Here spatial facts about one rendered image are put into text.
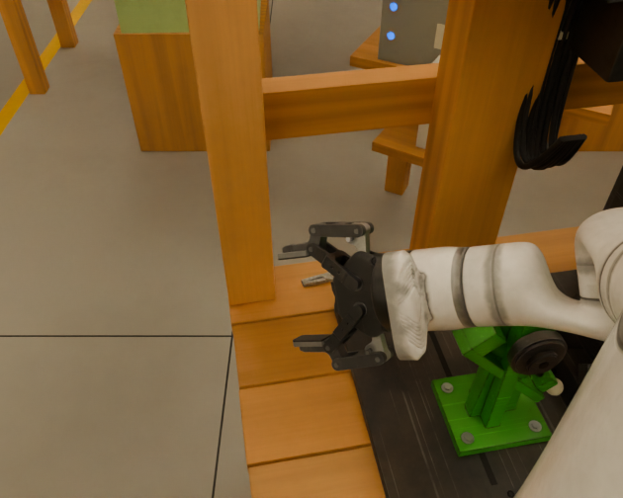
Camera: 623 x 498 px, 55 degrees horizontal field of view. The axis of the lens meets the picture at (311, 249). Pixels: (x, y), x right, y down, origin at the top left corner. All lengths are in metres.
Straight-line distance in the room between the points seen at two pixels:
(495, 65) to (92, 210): 2.22
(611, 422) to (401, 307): 0.31
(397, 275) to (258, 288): 0.67
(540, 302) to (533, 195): 2.50
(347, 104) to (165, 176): 2.06
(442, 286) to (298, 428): 0.54
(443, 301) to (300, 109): 0.56
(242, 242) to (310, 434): 0.34
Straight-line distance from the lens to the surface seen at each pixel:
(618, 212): 0.49
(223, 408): 2.06
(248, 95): 0.87
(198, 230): 2.65
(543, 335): 0.80
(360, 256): 0.56
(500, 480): 0.98
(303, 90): 0.98
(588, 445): 0.20
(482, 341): 0.80
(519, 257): 0.50
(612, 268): 0.39
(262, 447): 0.99
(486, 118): 1.01
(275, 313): 1.14
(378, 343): 0.58
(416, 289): 0.50
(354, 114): 1.03
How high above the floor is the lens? 1.75
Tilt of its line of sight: 44 degrees down
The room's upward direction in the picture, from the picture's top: straight up
